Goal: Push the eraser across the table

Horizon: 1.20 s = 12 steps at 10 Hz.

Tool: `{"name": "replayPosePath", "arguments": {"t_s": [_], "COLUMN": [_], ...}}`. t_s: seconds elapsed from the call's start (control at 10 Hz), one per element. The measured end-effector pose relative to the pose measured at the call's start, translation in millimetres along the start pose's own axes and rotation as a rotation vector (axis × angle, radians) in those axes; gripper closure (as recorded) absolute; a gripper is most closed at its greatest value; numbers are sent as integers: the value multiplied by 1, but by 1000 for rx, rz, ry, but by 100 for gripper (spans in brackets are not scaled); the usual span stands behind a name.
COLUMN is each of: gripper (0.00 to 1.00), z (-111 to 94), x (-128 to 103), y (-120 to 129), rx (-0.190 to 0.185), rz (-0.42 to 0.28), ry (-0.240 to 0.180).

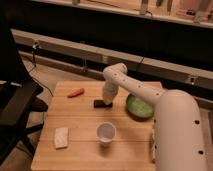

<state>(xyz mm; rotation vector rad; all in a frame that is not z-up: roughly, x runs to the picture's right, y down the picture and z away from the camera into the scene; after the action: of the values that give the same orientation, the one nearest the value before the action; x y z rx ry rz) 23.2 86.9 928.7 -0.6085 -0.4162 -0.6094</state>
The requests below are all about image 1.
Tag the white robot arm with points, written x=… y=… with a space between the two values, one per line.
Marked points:
x=178 y=137

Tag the white sponge block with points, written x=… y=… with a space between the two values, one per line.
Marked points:
x=61 y=137

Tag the green bowl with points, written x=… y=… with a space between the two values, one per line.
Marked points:
x=138 y=107

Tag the black office chair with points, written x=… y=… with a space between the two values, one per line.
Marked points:
x=18 y=97

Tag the black eraser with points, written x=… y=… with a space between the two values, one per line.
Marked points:
x=101 y=104

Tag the orange carrot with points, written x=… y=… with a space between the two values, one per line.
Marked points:
x=76 y=93

